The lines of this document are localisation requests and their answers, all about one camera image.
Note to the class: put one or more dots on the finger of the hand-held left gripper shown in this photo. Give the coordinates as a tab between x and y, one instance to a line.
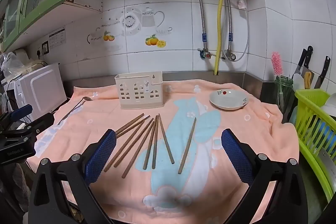
39	124
22	111

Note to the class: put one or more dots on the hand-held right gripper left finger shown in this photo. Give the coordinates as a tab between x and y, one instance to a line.
101	158

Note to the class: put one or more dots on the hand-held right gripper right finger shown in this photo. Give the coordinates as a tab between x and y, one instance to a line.
236	158

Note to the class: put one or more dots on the bunch of wooden chopsticks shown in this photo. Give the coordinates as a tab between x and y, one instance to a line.
155	145

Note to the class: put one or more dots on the cream plastic utensil holder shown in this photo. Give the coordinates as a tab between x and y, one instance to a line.
139	90

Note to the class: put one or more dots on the white microwave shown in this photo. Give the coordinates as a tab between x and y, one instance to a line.
39	87

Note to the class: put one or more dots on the peach printed towel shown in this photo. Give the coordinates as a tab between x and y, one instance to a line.
199	187

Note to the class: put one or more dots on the clear plastic bag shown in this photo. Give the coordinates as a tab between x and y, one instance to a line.
10	62

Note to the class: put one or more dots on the metal spoon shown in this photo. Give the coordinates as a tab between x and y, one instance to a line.
86	98

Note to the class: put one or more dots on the white kettle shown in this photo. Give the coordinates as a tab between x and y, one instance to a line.
21	54

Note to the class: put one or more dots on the white floral dish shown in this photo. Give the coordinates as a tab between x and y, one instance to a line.
228	100

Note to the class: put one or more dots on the teal bottle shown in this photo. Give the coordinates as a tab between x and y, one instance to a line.
294	115

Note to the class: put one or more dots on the lime green dish rack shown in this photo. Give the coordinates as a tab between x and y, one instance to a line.
309	134

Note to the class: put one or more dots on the green glass jar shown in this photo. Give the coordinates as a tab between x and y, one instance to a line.
284	92

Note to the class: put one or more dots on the steel cleaver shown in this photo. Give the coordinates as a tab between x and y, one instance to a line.
328	158

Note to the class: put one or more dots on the white rice paddle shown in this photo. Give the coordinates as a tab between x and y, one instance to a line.
298	82

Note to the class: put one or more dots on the metal valve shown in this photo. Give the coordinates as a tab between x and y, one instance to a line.
231	56

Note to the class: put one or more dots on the pink bottle brush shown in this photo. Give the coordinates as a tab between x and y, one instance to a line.
277	64

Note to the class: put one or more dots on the white bowl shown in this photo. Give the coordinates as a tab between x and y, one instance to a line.
329	106

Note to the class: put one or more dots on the wall socket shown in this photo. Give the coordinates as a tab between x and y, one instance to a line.
45	47

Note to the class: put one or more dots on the wall notice sticker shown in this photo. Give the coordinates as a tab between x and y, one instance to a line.
57	37

